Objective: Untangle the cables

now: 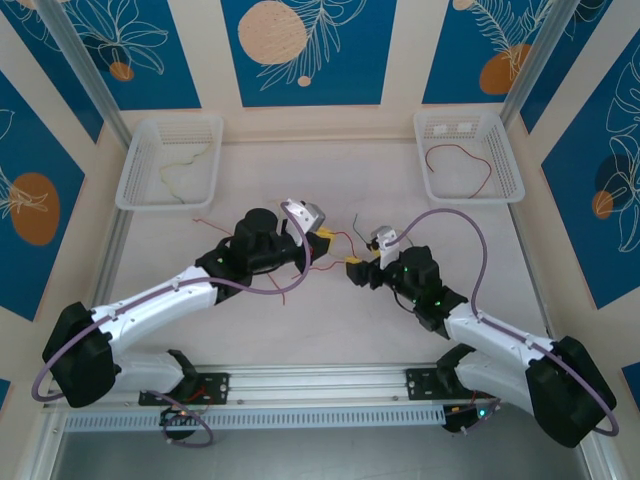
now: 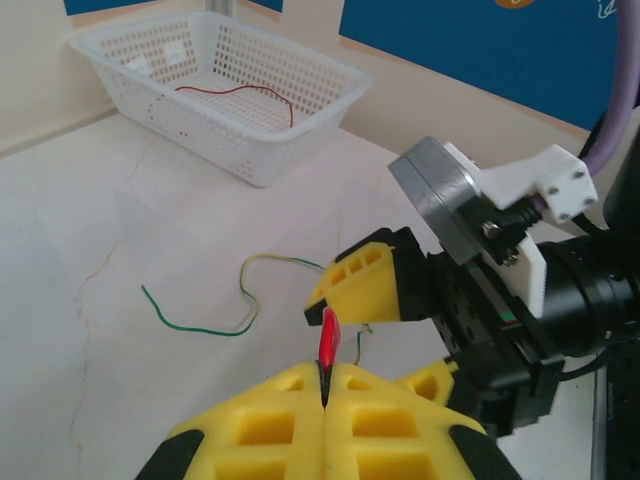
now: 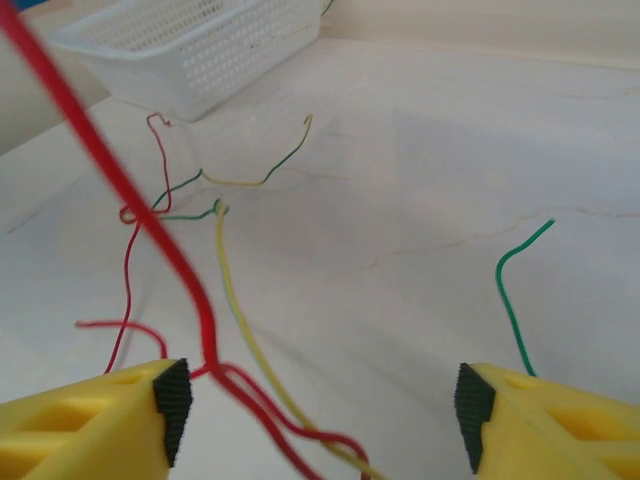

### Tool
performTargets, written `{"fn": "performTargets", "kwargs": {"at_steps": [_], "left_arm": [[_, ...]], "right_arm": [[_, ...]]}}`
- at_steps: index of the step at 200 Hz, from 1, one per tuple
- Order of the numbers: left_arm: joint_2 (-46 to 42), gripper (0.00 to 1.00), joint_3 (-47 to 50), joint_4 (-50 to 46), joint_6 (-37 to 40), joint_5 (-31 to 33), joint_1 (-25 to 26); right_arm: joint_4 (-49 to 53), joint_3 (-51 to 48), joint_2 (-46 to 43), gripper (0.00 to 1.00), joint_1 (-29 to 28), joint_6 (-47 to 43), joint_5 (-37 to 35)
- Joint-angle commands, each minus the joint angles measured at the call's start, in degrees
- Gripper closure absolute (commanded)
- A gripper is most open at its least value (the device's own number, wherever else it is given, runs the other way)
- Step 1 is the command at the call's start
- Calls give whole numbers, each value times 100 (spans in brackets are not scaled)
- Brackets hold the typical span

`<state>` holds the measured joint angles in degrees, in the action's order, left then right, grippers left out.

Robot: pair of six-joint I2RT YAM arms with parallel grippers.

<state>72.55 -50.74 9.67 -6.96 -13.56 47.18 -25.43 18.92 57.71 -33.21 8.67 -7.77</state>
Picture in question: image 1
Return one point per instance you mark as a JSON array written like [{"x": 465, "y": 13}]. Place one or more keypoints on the white plastic mesh basket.
[
  {"x": 150, "y": 135},
  {"x": 505, "y": 160}
]

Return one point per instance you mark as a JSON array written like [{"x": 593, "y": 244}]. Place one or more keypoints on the aluminium frame post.
[
  {"x": 535, "y": 55},
  {"x": 80, "y": 65}
]

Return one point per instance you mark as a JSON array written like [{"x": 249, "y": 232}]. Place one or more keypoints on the black controller board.
[
  {"x": 457, "y": 422},
  {"x": 175, "y": 422}
]

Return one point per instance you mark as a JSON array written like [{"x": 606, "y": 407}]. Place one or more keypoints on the aluminium side rail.
[
  {"x": 530, "y": 265},
  {"x": 112, "y": 250}
]

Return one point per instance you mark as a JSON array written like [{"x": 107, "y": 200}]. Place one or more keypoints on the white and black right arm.
[{"x": 500, "y": 340}]

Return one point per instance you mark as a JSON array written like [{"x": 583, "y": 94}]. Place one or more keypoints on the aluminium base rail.
[{"x": 320, "y": 382}]

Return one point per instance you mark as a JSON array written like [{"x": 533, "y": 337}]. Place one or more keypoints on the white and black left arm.
[{"x": 150, "y": 300}]

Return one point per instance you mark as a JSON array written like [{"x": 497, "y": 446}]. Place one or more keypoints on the black mounting plate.
[
  {"x": 420, "y": 385},
  {"x": 220, "y": 387}
]

